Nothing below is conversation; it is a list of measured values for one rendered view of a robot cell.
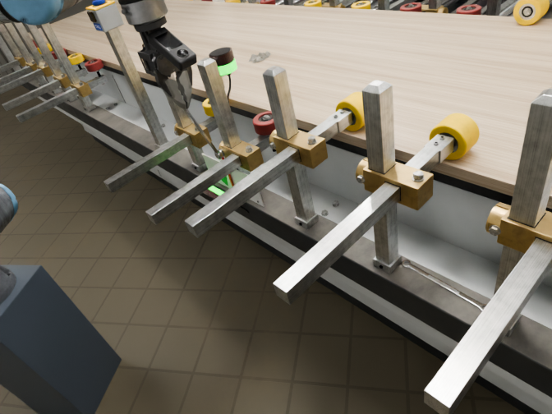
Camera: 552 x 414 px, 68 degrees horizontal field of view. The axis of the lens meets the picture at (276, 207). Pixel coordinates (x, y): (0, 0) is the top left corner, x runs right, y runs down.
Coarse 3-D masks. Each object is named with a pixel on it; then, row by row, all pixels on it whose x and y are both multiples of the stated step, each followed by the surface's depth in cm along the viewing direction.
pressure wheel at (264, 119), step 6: (258, 114) 117; (264, 114) 117; (270, 114) 116; (258, 120) 115; (264, 120) 114; (270, 120) 113; (258, 126) 113; (264, 126) 112; (270, 126) 112; (258, 132) 114; (264, 132) 113; (270, 132) 113
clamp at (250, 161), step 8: (240, 144) 114; (248, 144) 113; (224, 152) 116; (232, 152) 112; (240, 152) 110; (256, 152) 110; (240, 160) 112; (248, 160) 109; (256, 160) 111; (248, 168) 111
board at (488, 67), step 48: (96, 48) 215; (192, 48) 180; (240, 48) 166; (288, 48) 154; (336, 48) 144; (384, 48) 135; (432, 48) 127; (480, 48) 120; (528, 48) 114; (240, 96) 131; (336, 96) 117; (432, 96) 105; (480, 96) 100; (528, 96) 96; (480, 144) 86
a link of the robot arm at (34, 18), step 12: (0, 0) 70; (12, 0) 71; (24, 0) 71; (36, 0) 71; (48, 0) 71; (60, 0) 73; (72, 0) 78; (0, 12) 73; (12, 12) 72; (24, 12) 72; (36, 12) 72; (48, 12) 72; (60, 12) 75; (36, 24) 73
